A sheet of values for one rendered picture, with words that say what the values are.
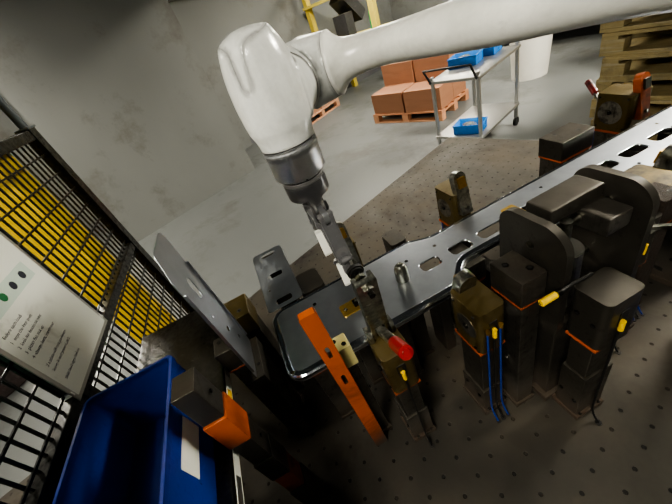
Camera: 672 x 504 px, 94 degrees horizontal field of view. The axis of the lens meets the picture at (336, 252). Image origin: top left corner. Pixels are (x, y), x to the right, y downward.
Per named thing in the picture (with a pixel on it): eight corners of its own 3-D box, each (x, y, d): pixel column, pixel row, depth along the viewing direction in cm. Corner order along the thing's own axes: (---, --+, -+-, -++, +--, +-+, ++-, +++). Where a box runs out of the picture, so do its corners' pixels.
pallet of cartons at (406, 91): (438, 124, 395) (431, 66, 356) (372, 123, 480) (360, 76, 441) (473, 97, 425) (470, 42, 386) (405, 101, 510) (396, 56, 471)
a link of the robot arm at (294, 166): (305, 125, 54) (317, 157, 58) (257, 147, 53) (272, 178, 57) (322, 135, 47) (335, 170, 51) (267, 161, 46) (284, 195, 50)
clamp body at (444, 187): (455, 258, 117) (444, 175, 96) (478, 276, 107) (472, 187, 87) (440, 267, 116) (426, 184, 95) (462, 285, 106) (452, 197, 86)
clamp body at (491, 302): (483, 376, 82) (475, 275, 60) (517, 413, 73) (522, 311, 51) (462, 389, 81) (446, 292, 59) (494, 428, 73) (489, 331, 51)
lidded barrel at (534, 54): (540, 81, 394) (544, 22, 357) (500, 84, 431) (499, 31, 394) (559, 66, 413) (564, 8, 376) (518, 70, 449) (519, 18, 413)
